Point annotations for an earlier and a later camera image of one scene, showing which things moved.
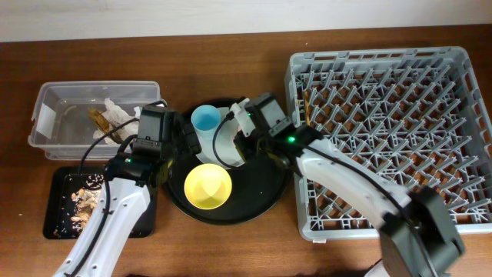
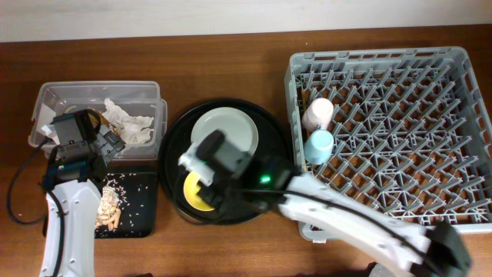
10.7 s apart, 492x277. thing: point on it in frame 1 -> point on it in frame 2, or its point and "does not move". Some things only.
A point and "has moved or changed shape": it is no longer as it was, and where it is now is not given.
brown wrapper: x=101 y=122 does not move
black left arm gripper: x=188 y=138 -> x=94 y=125
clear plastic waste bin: x=68 y=115 does not move
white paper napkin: x=123 y=125 does not move
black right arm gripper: x=244 y=145 -> x=212 y=199
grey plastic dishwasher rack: x=417 y=115 does not move
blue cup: x=206 y=120 has moved or changed shape
